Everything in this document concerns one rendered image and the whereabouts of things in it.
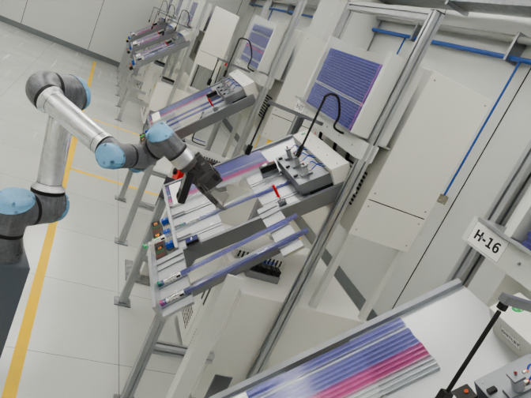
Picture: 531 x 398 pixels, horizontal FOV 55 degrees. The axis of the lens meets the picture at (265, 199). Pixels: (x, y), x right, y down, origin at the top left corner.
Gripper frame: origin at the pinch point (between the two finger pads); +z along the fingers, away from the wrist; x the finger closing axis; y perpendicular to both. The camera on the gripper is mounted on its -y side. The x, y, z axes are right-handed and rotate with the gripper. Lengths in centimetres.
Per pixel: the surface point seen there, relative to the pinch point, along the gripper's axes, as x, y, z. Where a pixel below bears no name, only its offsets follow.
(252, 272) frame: 32, -15, 48
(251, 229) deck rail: 16.8, -0.1, 23.1
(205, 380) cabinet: 17, -60, 66
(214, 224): 27.6, -11.2, 16.4
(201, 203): 52, -13, 16
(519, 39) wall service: 132, 193, 105
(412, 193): 18, 59, 59
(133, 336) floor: 61, -87, 51
